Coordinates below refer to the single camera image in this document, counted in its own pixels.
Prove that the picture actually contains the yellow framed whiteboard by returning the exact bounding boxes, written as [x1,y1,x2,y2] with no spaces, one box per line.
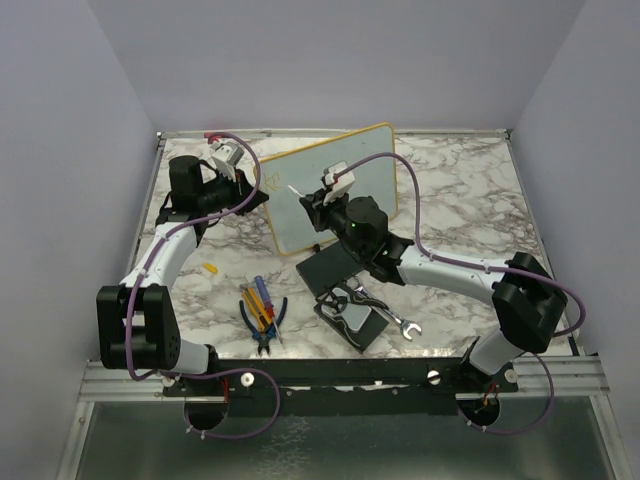
[260,123,398,255]

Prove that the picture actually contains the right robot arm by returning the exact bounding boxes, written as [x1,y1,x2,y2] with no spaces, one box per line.
[299,190,567,391]

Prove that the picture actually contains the black grey wire stripper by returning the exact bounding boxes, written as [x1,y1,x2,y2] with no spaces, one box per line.
[317,287,375,333]

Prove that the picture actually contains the black front mounting rail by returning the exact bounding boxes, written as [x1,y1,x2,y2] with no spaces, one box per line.
[163,357,518,418]

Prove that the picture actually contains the yellow marker cap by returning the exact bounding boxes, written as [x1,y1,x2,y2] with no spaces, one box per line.
[203,263,218,274]

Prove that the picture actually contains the yellow utility knife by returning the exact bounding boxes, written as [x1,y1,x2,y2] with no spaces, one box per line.
[240,284,269,333]

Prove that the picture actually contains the blue handled pliers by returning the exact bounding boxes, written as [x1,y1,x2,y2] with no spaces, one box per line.
[239,297,289,356]

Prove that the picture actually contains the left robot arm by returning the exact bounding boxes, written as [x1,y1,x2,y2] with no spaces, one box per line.
[96,146,269,395]

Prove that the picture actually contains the silver combination wrench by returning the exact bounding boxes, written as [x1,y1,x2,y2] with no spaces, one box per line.
[347,276,422,341]

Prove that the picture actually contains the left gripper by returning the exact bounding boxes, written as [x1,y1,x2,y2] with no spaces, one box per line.
[199,165,269,216]

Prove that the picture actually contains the blue red screwdriver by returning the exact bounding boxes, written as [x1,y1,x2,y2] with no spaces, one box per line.
[254,276,283,344]

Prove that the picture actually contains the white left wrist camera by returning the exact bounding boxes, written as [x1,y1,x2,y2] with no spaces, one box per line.
[210,140,244,182]

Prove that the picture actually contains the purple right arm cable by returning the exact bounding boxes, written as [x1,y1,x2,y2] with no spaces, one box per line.
[332,152,587,436]

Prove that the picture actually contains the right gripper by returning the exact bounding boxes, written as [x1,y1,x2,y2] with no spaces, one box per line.
[302,187,366,259]

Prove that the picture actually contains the black flat box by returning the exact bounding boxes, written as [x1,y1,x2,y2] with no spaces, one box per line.
[296,243,363,297]

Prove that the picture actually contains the red black marker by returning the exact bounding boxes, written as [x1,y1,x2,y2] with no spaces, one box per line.
[204,132,224,140]

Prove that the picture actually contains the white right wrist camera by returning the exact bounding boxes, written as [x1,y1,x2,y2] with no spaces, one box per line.
[321,161,356,206]

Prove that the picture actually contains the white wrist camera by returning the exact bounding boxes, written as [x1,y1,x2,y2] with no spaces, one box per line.
[210,140,244,182]
[321,161,356,206]

